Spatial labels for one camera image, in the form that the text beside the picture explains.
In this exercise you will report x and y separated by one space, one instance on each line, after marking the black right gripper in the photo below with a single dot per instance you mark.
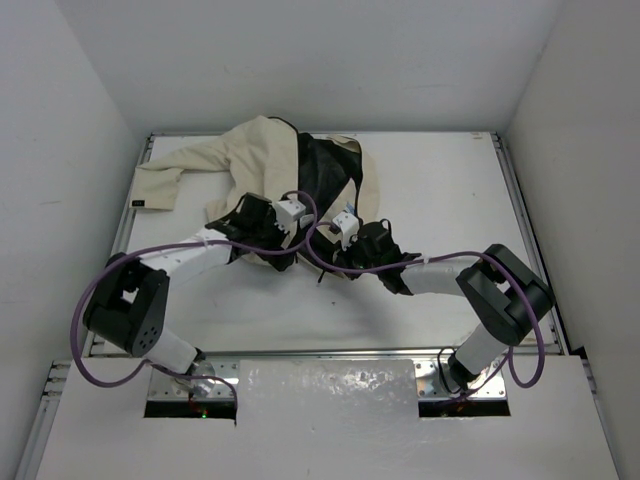
344 257

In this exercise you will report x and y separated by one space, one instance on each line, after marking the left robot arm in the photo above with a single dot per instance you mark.
128 305

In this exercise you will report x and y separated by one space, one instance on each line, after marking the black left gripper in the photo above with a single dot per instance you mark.
279 240

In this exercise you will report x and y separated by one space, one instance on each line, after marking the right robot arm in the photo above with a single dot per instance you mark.
508 298

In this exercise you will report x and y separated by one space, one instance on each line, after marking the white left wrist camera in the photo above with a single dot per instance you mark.
287 213

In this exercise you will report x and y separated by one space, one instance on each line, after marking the cream jacket with black lining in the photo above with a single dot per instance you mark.
268 157

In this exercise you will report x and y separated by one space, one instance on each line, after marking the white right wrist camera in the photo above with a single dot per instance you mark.
346 227

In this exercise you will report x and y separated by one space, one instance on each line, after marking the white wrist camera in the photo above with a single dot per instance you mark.
346 227
287 213

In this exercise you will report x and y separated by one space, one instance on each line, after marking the white foreground cover panel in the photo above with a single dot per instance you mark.
551 432

